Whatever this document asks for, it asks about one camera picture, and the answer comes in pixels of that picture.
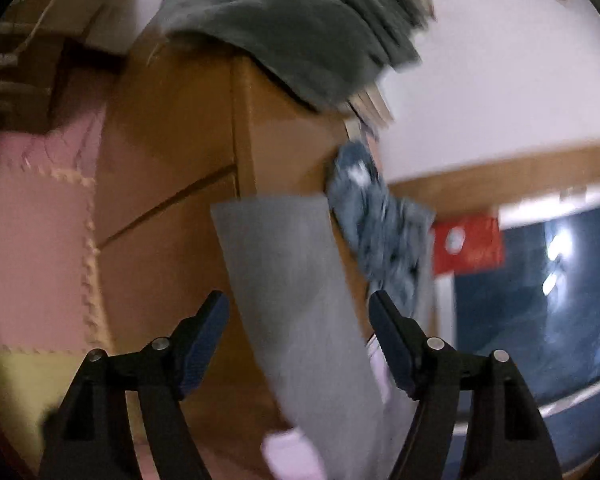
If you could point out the blue denim garment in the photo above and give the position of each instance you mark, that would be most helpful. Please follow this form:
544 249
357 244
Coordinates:
380 230

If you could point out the glass window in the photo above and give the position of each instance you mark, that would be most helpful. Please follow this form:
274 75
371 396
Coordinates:
530 310

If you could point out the dark green cloth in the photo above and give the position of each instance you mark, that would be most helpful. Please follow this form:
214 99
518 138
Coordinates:
290 25

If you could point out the grey garment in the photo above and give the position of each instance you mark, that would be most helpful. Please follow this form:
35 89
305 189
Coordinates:
300 310

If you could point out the red box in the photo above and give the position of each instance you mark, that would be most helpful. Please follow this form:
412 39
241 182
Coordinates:
475 250

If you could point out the foam puzzle floor mat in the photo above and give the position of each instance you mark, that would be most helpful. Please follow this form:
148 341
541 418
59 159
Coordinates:
30 220

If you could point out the wooden platform cabinet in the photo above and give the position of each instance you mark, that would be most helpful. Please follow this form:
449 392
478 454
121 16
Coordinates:
180 160

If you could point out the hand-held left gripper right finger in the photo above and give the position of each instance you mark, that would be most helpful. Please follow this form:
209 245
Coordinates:
395 345

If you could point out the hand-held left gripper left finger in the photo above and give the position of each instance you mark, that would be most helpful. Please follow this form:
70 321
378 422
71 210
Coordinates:
200 345

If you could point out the dark wooden nightstand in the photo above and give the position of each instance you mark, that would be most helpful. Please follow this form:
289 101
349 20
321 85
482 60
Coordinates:
45 25

